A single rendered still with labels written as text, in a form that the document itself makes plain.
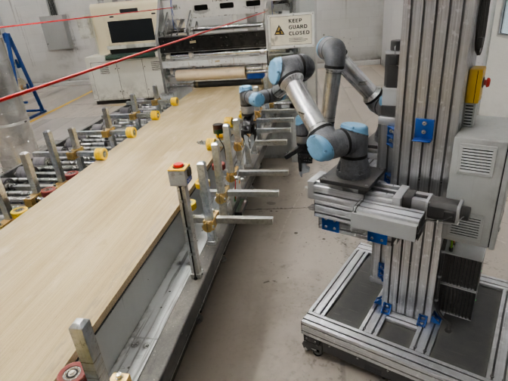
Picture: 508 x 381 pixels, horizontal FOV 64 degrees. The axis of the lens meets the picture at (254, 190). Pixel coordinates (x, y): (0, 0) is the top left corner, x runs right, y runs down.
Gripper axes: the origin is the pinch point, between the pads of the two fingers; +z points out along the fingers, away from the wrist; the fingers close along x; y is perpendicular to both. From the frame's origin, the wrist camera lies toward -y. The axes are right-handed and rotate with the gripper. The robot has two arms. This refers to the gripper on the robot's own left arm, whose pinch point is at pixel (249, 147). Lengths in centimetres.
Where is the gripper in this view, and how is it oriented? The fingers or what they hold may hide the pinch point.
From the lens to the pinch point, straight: 240.7
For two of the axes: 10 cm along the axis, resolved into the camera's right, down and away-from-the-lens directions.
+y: 1.9, -4.4, 8.8
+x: -9.8, -0.1, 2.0
